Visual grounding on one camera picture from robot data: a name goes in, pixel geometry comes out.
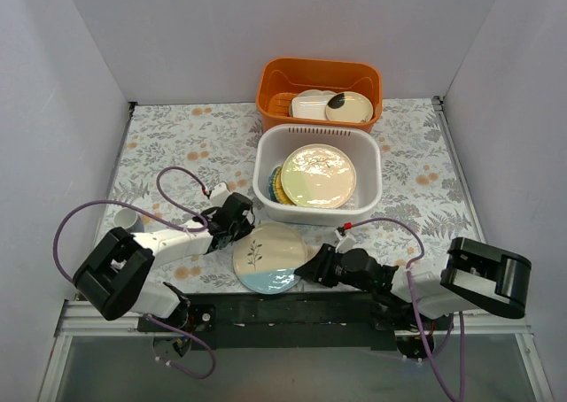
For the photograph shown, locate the cream plate black spot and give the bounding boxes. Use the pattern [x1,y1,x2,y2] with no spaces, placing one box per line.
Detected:
[325,91,374,123]

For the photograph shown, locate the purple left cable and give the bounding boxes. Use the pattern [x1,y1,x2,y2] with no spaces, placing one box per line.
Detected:
[52,166,218,380]

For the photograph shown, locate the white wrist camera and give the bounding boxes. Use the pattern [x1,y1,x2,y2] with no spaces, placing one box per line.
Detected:
[208,182,231,206]
[335,222,356,253]

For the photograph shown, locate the white round plate in bin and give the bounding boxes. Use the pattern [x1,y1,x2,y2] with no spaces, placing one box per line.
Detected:
[292,89,337,105]

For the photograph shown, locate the white rectangular dish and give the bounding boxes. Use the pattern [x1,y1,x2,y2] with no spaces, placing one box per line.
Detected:
[290,95,332,120]

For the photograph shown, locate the orange plastic bin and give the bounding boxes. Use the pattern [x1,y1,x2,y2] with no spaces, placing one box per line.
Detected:
[256,58,383,133]

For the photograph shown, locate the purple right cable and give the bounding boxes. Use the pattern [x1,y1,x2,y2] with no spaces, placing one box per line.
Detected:
[345,217,467,402]

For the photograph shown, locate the aluminium frame rail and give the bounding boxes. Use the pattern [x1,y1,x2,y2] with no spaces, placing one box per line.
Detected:
[35,298,156,402]

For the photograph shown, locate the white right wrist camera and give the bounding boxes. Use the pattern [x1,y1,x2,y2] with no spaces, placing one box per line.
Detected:
[335,222,356,253]

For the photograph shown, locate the teal scalloped plate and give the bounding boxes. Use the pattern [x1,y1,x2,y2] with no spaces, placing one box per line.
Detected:
[268,169,278,203]

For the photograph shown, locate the white printed mug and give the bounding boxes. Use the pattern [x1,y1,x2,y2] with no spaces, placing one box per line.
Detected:
[113,208,144,233]

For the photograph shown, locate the white plastic bin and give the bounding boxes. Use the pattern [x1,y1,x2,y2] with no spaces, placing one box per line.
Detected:
[252,124,384,226]

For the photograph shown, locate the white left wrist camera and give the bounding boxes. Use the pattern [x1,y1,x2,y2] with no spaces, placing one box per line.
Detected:
[208,182,231,206]

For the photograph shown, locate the purple cable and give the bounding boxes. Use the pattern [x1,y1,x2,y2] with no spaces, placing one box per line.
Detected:
[52,166,218,380]
[345,217,467,402]

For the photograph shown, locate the cream large plate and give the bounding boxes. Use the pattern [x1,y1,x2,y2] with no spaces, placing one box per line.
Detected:
[280,143,357,209]

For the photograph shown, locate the floral table mat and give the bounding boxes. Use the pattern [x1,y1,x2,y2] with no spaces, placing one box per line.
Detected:
[86,97,493,295]

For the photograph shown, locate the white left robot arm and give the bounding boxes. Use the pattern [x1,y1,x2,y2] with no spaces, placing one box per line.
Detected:
[72,193,253,331]

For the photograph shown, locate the gold rimmed plate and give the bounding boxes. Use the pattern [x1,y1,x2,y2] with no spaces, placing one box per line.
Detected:
[274,166,294,205]

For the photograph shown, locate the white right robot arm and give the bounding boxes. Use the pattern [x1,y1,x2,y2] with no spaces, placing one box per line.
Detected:
[294,237,532,329]

